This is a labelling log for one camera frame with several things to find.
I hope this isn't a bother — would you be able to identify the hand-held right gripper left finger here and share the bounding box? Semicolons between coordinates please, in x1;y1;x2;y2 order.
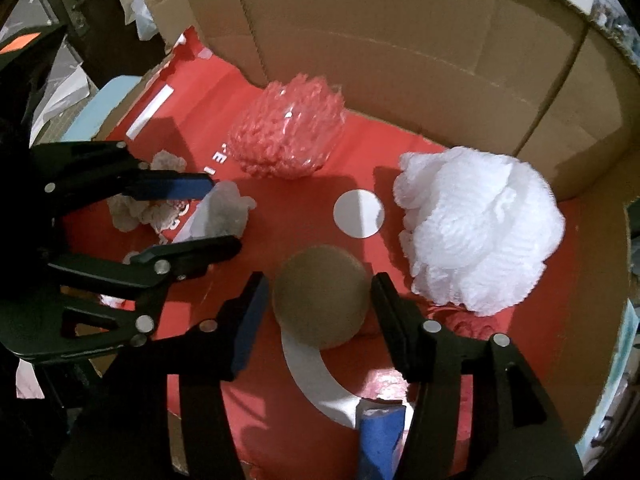
50;271;271;480

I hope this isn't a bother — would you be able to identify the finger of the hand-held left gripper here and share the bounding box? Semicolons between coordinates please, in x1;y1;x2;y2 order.
10;234;243;359
30;141;215;217

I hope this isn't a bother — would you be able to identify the red mesh bath puff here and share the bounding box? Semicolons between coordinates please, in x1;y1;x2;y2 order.
227;74;347;180

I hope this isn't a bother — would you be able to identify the cardboard box with red bottom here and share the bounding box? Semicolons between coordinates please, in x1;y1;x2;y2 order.
95;0;640;480

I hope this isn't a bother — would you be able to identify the dark wooden door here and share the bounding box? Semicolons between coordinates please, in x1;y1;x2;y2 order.
50;0;173;86

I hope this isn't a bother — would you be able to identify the brown soft ball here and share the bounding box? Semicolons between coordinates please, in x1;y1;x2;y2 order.
272;245;371;351

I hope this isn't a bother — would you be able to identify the white mesh bath puff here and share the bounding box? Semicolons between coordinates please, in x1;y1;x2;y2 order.
392;146;566;317

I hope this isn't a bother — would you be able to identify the beige plush teddy toy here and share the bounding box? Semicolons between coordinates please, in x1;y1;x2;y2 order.
107;151;188;233

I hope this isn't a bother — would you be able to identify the blue sponge with white top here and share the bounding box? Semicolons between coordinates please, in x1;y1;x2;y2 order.
355;400;413;480

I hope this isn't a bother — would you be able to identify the clear plastic bag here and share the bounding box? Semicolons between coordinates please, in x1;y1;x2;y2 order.
117;0;158;41

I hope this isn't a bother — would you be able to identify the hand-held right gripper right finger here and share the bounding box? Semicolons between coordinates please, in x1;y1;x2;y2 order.
370;272;586;480

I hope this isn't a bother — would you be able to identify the white cloth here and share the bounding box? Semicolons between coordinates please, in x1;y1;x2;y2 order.
172;181;257;243

